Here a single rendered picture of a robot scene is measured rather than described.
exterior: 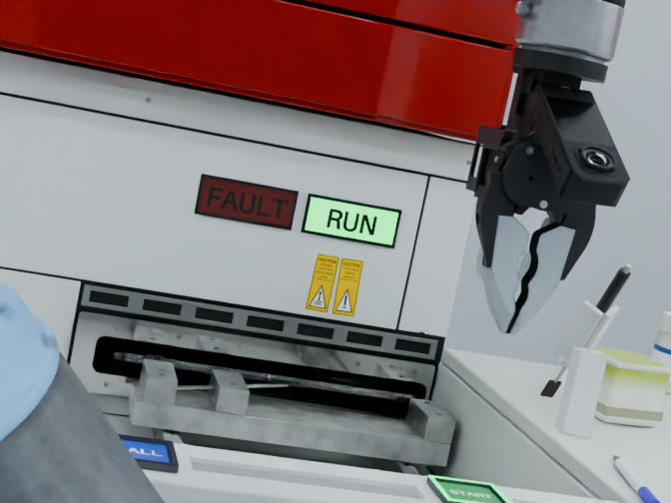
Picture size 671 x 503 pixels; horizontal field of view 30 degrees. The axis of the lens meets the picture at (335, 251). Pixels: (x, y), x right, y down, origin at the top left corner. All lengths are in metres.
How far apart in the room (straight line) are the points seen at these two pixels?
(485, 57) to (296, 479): 0.69
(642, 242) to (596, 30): 2.39
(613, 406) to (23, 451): 0.92
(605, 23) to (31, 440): 0.57
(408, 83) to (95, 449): 0.99
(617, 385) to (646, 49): 2.00
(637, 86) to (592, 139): 2.35
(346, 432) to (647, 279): 2.00
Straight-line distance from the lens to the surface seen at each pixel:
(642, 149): 3.28
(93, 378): 1.50
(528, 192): 0.94
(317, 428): 1.42
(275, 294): 1.51
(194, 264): 1.49
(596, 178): 0.87
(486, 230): 0.93
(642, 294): 3.34
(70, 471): 0.52
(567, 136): 0.90
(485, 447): 1.39
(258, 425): 1.41
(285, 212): 1.50
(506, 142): 0.95
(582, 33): 0.94
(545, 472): 1.24
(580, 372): 1.25
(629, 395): 1.36
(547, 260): 0.95
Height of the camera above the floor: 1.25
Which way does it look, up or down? 7 degrees down
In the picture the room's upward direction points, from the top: 11 degrees clockwise
